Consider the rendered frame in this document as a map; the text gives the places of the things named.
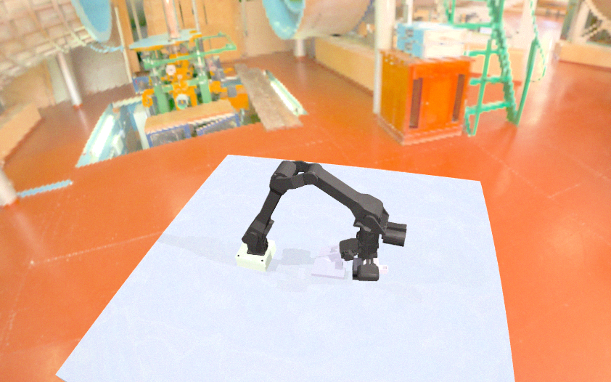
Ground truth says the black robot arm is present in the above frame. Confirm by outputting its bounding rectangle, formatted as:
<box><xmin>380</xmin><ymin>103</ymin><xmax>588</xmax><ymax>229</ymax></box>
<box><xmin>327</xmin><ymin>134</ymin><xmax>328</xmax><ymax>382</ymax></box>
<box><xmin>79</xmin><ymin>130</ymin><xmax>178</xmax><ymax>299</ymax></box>
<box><xmin>241</xmin><ymin>160</ymin><xmax>407</xmax><ymax>261</ymax></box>

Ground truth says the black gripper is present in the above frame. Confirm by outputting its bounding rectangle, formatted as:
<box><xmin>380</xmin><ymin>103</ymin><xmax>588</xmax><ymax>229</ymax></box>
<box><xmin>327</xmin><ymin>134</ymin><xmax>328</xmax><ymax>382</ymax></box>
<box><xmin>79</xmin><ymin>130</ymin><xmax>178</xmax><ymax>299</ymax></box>
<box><xmin>357</xmin><ymin>238</ymin><xmax>380</xmax><ymax>282</ymax></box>

